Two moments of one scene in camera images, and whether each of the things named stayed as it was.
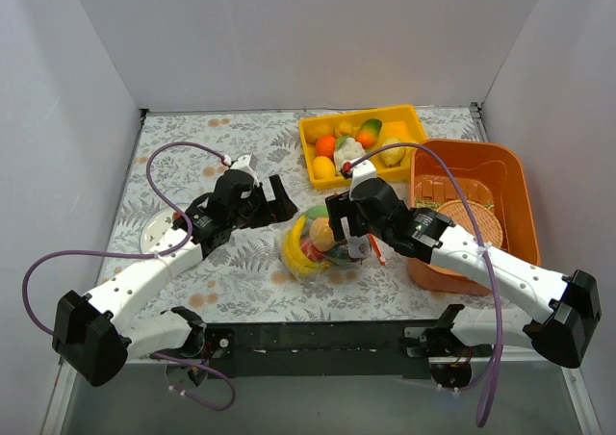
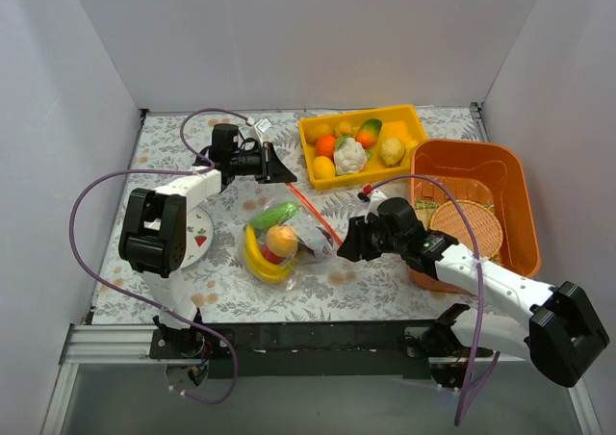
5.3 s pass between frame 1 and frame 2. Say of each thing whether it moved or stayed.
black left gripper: moved
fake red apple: moved
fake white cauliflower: stayed
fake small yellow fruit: stayed
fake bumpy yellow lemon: stayed
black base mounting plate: stayed
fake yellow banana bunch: moved
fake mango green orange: stayed
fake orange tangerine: stayed
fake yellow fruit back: stayed
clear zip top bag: moved
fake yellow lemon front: stayed
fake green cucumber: moved
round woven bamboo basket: stayed
